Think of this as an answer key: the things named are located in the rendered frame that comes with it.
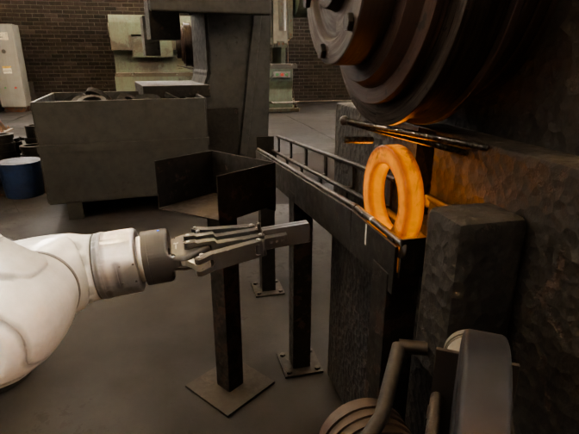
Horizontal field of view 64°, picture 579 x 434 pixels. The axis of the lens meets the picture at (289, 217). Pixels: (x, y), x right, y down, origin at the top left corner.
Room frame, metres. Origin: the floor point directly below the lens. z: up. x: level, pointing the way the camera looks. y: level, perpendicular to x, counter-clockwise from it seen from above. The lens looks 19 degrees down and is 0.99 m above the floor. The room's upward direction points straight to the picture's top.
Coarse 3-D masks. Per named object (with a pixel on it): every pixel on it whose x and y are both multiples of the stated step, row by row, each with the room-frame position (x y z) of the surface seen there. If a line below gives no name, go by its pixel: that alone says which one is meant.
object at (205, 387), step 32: (160, 160) 1.25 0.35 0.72; (192, 160) 1.33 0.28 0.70; (224, 160) 1.35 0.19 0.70; (256, 160) 1.26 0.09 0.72; (160, 192) 1.24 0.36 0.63; (192, 192) 1.33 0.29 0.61; (224, 192) 1.08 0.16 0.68; (256, 192) 1.16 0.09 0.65; (224, 224) 1.18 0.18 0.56; (224, 288) 1.17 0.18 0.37; (224, 320) 1.18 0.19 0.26; (224, 352) 1.18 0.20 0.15; (192, 384) 1.21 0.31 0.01; (224, 384) 1.19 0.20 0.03; (256, 384) 1.21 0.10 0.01
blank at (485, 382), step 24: (480, 336) 0.31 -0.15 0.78; (480, 360) 0.28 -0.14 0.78; (504, 360) 0.28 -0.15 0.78; (456, 384) 0.33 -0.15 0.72; (480, 384) 0.26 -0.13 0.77; (504, 384) 0.26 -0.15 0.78; (456, 408) 0.28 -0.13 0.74; (480, 408) 0.25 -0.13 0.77; (504, 408) 0.25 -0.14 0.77; (456, 432) 0.24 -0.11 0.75; (480, 432) 0.24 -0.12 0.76; (504, 432) 0.24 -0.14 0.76
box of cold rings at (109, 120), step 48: (48, 96) 3.27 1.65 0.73; (96, 96) 3.27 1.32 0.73; (144, 96) 3.21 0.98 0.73; (48, 144) 2.77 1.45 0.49; (96, 144) 2.85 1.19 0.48; (144, 144) 2.93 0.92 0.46; (192, 144) 3.03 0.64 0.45; (48, 192) 2.76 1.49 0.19; (96, 192) 2.84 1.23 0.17; (144, 192) 2.93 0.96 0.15
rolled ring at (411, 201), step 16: (368, 160) 0.86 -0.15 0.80; (384, 160) 0.79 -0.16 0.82; (400, 160) 0.74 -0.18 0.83; (368, 176) 0.85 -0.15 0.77; (384, 176) 0.85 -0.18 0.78; (400, 176) 0.73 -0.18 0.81; (416, 176) 0.72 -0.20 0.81; (368, 192) 0.85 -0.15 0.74; (400, 192) 0.72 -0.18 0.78; (416, 192) 0.71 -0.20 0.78; (368, 208) 0.84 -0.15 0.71; (384, 208) 0.84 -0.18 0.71; (400, 208) 0.72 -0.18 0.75; (416, 208) 0.70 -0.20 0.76; (384, 224) 0.81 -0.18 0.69; (400, 224) 0.71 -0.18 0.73; (416, 224) 0.71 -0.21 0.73
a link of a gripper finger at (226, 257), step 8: (256, 240) 0.59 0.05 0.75; (224, 248) 0.57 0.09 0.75; (232, 248) 0.57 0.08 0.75; (240, 248) 0.57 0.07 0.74; (248, 248) 0.58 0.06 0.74; (200, 256) 0.55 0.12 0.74; (208, 256) 0.55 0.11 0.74; (216, 256) 0.56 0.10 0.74; (224, 256) 0.56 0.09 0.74; (232, 256) 0.57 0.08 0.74; (240, 256) 0.57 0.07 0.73; (248, 256) 0.58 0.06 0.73; (256, 256) 0.58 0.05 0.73; (216, 264) 0.56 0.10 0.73; (224, 264) 0.56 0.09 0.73; (232, 264) 0.57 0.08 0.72; (200, 272) 0.54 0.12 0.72; (208, 272) 0.55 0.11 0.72
